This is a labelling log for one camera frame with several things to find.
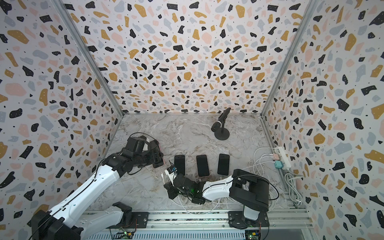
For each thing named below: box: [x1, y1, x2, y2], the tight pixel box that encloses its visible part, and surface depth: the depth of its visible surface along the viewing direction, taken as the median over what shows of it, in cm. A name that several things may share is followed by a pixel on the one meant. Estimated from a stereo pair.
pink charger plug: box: [273, 153, 280, 161], surface depth 99 cm
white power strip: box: [274, 146, 292, 170], surface depth 97 cm
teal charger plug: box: [274, 160, 284, 169], surface depth 96 cm
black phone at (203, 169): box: [196, 155, 210, 177], surface depth 95 cm
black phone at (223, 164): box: [217, 153, 230, 176], surface depth 96 cm
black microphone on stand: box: [211, 107, 232, 141], surface depth 99 cm
